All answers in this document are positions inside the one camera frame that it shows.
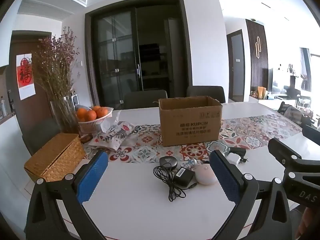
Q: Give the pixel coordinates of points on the glass vase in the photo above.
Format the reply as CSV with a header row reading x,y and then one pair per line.
x,y
63,117

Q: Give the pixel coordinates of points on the white charger plug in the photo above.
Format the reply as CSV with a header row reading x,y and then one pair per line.
x,y
233,158

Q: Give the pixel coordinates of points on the red wall calendar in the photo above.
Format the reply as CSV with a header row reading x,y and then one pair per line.
x,y
25,77

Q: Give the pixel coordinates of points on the woven basket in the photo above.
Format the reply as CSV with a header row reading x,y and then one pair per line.
x,y
55,155

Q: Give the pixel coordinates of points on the black charger plug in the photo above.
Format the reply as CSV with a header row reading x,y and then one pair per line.
x,y
236,151

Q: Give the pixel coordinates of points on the grey interior door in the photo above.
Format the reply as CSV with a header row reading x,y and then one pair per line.
x,y
236,65

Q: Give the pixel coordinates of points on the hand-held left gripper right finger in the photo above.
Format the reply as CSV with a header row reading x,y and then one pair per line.
x,y
225,177

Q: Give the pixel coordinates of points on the patterned table runner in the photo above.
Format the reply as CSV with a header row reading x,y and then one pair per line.
x,y
147,140

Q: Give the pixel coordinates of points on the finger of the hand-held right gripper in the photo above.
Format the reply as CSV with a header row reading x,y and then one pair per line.
x,y
285,152

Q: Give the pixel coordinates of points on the pink oval device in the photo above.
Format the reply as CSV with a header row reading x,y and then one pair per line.
x,y
205,175

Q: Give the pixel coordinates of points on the floral cloth pouch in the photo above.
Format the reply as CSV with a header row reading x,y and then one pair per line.
x,y
112,135

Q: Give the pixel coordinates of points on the dark slatted wall panel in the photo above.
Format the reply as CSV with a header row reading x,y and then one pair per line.
x,y
261,72

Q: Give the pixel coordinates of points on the dark grey chair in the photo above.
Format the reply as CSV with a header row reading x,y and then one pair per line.
x,y
40,137
205,93
145,100

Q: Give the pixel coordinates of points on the black round device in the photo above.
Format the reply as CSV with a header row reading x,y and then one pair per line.
x,y
168,162

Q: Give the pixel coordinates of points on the white fruit bowl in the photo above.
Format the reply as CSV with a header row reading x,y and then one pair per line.
x,y
95,125

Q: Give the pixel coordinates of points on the gold wall ornament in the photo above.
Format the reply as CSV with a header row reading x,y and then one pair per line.
x,y
258,46

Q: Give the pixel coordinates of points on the brown wooden door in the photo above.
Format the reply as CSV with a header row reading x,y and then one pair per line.
x,y
42,100

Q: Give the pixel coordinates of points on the orange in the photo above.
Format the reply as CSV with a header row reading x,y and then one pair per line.
x,y
95,108
81,114
102,112
90,115

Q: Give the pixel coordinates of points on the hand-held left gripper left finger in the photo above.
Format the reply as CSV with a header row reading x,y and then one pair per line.
x,y
93,177

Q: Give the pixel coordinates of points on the brown cardboard box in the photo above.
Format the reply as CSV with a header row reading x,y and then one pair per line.
x,y
187,125

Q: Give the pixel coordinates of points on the dark glass sliding door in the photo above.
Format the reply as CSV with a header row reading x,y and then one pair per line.
x,y
140,50

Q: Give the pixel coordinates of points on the dried flower bouquet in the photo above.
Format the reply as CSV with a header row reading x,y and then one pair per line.
x,y
55,67

